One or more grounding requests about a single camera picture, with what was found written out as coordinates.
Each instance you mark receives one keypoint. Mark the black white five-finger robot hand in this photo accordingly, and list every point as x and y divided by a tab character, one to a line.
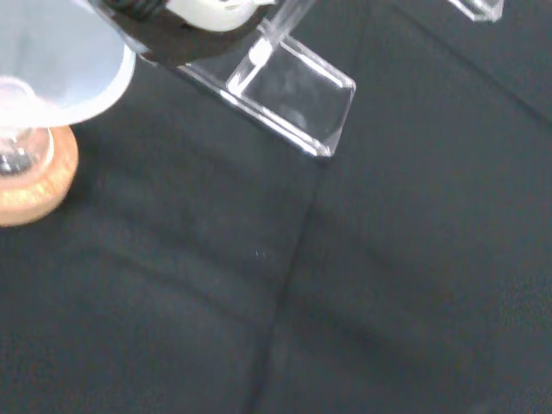
190	39

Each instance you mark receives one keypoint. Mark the clear acrylic funnel stand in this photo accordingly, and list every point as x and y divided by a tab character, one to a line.
297	103

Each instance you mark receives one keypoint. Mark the translucent plastic funnel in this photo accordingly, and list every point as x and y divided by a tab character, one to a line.
56	64

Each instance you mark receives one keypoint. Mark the clear glass round-bottom flask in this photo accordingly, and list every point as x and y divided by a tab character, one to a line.
21	151

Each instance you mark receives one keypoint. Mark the black bench cloth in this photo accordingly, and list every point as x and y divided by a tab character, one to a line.
345	280

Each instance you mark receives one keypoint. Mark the small clear acrylic clip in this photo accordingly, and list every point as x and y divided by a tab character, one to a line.
478	8

